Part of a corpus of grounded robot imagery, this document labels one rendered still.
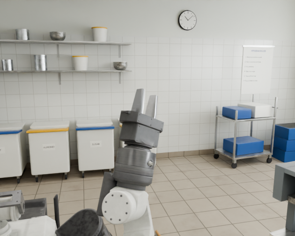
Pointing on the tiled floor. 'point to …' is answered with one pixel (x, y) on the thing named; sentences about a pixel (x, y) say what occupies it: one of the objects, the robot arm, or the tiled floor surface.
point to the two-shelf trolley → (250, 136)
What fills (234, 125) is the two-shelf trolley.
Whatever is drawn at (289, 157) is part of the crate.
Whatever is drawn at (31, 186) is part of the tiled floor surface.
